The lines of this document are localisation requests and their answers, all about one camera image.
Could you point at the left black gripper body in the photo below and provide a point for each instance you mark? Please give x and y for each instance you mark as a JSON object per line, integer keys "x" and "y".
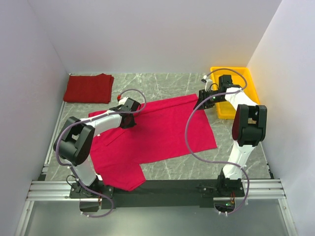
{"x": 132, "y": 123}

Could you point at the pink t shirt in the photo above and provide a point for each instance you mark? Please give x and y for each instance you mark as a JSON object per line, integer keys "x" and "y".
{"x": 164, "y": 129}

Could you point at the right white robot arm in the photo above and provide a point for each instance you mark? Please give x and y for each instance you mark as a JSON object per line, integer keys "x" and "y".
{"x": 248, "y": 130}

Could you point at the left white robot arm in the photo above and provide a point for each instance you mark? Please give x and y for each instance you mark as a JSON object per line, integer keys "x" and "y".
{"x": 73, "y": 144}

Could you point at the yellow plastic tray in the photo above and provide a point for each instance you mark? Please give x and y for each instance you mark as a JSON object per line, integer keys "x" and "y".
{"x": 227, "y": 109}

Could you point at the folded dark red t shirt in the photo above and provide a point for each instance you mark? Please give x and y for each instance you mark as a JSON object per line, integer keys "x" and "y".
{"x": 89, "y": 89}

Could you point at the black base beam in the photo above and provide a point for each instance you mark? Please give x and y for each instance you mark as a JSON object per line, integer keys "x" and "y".
{"x": 174, "y": 193}

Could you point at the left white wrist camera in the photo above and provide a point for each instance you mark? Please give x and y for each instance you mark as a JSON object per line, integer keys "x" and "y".
{"x": 121, "y": 98}

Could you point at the aluminium frame rail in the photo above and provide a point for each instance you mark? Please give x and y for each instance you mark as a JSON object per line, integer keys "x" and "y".
{"x": 157, "y": 208}

